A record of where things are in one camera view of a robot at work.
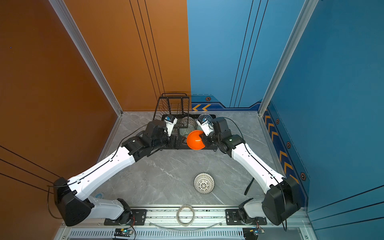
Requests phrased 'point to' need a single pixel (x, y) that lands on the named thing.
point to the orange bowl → (194, 140)
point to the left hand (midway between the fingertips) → (178, 133)
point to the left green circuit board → (123, 232)
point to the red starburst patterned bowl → (204, 183)
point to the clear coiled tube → (185, 206)
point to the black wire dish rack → (177, 105)
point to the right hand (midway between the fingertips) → (201, 133)
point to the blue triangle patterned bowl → (204, 117)
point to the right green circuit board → (252, 233)
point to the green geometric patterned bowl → (186, 131)
